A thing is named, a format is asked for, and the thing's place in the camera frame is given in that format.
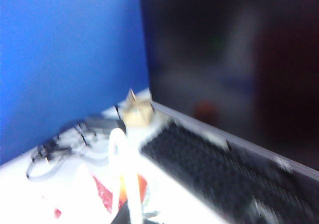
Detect beige cloth pouch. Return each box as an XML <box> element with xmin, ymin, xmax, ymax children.
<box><xmin>121</xmin><ymin>89</ymin><xmax>156</xmax><ymax>128</ymax></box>

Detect wrinkled orange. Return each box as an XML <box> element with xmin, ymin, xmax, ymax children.
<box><xmin>119</xmin><ymin>173</ymin><xmax>148</xmax><ymax>203</ymax></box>

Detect red printed paper bag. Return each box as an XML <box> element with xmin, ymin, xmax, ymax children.
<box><xmin>41</xmin><ymin>128</ymin><xmax>160</xmax><ymax>224</ymax></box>

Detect black keyboard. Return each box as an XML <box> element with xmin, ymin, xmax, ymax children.
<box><xmin>141</xmin><ymin>121</ymin><xmax>319</xmax><ymax>224</ymax></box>

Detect large black computer monitor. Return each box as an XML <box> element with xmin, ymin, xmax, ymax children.
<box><xmin>138</xmin><ymin>0</ymin><xmax>319</xmax><ymax>178</ymax></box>

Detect blue office partition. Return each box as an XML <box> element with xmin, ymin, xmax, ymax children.
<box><xmin>0</xmin><ymin>0</ymin><xmax>150</xmax><ymax>165</ymax></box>

